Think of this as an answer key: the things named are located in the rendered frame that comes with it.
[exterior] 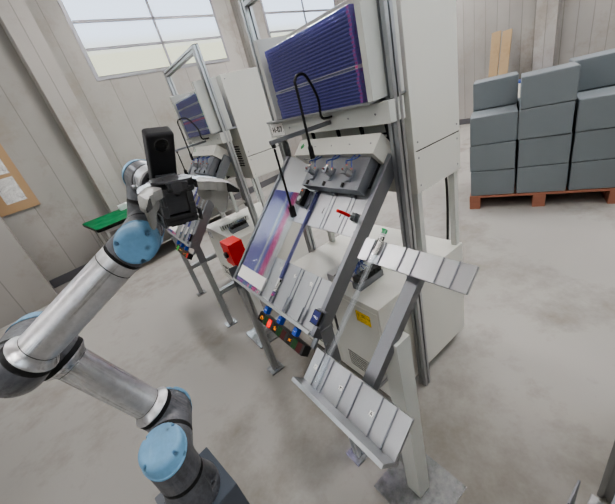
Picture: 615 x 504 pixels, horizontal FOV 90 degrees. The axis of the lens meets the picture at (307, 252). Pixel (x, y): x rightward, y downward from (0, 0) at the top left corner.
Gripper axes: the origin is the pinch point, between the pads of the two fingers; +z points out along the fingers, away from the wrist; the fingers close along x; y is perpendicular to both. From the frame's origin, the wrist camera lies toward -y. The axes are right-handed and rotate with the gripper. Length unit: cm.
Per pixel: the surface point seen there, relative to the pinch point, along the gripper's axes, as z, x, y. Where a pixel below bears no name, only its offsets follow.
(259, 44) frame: -84, -69, -33
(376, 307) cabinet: -15, -71, 66
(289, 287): -41, -46, 57
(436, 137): -20, -107, 3
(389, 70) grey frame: -21, -75, -20
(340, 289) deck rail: -17, -51, 49
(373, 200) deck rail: -20, -70, 21
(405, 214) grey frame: -14, -83, 28
